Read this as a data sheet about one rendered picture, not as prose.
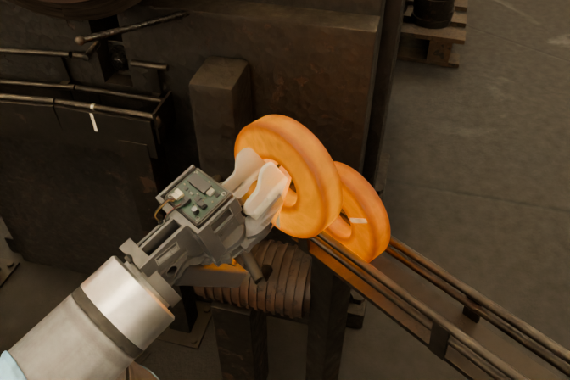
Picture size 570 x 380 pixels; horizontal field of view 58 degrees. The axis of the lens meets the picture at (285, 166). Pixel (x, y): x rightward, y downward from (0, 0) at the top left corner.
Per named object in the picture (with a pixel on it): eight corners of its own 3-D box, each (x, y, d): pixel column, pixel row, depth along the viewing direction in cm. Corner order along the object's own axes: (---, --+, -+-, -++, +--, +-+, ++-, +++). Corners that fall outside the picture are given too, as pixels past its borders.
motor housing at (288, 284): (229, 355, 133) (209, 212, 97) (313, 376, 129) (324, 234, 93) (211, 405, 123) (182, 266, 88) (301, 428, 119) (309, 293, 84)
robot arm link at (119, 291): (156, 361, 52) (106, 303, 57) (192, 324, 54) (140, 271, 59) (116, 330, 45) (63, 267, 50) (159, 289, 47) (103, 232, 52)
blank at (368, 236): (338, 249, 83) (322, 260, 81) (299, 162, 80) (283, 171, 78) (407, 259, 69) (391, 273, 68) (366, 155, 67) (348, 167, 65)
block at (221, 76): (220, 154, 106) (209, 50, 90) (257, 161, 104) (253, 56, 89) (201, 190, 98) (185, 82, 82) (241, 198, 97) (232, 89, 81)
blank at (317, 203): (248, 94, 63) (226, 104, 61) (348, 143, 54) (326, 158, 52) (255, 191, 72) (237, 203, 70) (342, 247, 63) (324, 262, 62)
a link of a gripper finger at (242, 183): (283, 129, 57) (223, 185, 54) (293, 162, 62) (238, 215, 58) (264, 118, 59) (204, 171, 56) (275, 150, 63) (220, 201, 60)
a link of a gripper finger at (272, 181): (304, 142, 55) (243, 200, 52) (312, 174, 60) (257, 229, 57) (282, 129, 57) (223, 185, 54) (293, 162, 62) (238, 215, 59)
